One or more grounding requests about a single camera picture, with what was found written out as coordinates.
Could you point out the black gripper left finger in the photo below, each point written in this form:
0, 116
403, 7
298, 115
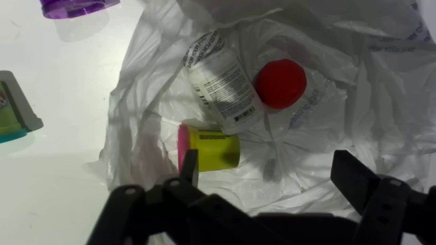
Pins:
191, 213

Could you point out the yellow play-doh tub green lid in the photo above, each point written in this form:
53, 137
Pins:
11, 114

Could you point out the white clear plastic bowl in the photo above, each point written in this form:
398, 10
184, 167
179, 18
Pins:
362, 90

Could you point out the purple transparent container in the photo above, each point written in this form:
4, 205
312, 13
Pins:
76, 7

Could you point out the play-doh tub pink lid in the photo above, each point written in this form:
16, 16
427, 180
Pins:
213, 148

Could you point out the small red round container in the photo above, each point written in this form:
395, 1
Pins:
279, 84

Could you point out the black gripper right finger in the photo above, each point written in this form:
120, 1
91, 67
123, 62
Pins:
362, 186

